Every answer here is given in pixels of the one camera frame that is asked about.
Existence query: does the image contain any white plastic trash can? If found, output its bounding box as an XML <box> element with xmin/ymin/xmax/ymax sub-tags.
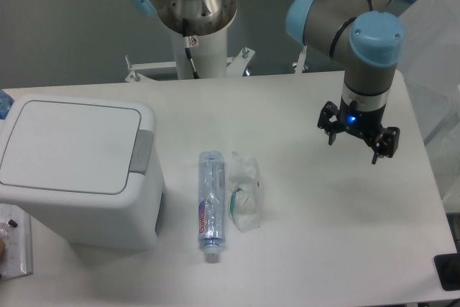
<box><xmin>1</xmin><ymin>93</ymin><xmax>165</xmax><ymax>250</ymax></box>

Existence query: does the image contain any crumpled clear plastic bag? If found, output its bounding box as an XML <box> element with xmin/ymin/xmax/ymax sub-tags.
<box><xmin>227</xmin><ymin>152</ymin><xmax>264</xmax><ymax>233</ymax></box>

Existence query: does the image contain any black cable on pedestal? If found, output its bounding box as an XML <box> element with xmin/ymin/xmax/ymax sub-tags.
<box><xmin>181</xmin><ymin>19</ymin><xmax>201</xmax><ymax>80</ymax></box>

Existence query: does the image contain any white trash can lid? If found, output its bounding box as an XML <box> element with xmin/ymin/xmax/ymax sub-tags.
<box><xmin>1</xmin><ymin>95</ymin><xmax>142</xmax><ymax>196</ymax></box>

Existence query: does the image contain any grey lid push button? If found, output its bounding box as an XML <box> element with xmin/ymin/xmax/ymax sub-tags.
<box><xmin>129</xmin><ymin>130</ymin><xmax>154</xmax><ymax>175</ymax></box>

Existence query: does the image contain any clear tray with small items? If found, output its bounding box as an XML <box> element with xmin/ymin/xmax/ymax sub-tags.
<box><xmin>1</xmin><ymin>203</ymin><xmax>33</xmax><ymax>281</ymax></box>

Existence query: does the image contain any crushed clear plastic bottle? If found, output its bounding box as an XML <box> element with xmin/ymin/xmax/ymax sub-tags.
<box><xmin>198</xmin><ymin>150</ymin><xmax>226</xmax><ymax>263</ymax></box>

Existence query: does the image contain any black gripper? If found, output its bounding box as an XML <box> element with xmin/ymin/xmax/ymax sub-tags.
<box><xmin>317</xmin><ymin>99</ymin><xmax>400</xmax><ymax>165</ymax></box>

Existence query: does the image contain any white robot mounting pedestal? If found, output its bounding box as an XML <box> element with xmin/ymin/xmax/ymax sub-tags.
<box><xmin>124</xmin><ymin>0</ymin><xmax>312</xmax><ymax>83</ymax></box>

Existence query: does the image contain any white side table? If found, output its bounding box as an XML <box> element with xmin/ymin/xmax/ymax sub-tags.
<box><xmin>398</xmin><ymin>0</ymin><xmax>459</xmax><ymax>214</ymax></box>

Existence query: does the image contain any black device at table edge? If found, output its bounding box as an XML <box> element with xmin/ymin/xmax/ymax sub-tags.
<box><xmin>434</xmin><ymin>253</ymin><xmax>459</xmax><ymax>291</ymax></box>

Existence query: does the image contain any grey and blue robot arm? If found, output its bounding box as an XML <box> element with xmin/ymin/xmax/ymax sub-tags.
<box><xmin>129</xmin><ymin>0</ymin><xmax>404</xmax><ymax>159</ymax></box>

